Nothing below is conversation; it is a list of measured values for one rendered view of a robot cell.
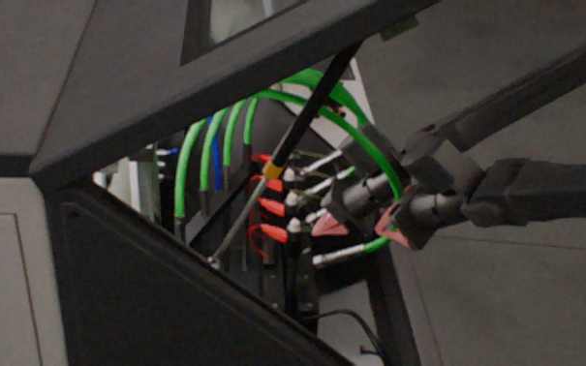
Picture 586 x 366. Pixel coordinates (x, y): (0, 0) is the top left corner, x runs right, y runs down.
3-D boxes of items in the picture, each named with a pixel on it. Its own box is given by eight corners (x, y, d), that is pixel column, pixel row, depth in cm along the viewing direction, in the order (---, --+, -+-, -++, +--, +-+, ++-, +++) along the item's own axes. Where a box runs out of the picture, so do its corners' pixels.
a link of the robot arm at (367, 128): (444, 158, 120) (436, 147, 128) (396, 104, 118) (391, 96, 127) (385, 206, 122) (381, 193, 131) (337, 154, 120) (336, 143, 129)
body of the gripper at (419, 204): (385, 220, 110) (418, 209, 104) (420, 177, 115) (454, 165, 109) (412, 254, 111) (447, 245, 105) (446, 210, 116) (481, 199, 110)
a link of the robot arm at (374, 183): (413, 191, 122) (418, 174, 127) (385, 159, 121) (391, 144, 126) (381, 212, 126) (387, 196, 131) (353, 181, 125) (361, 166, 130)
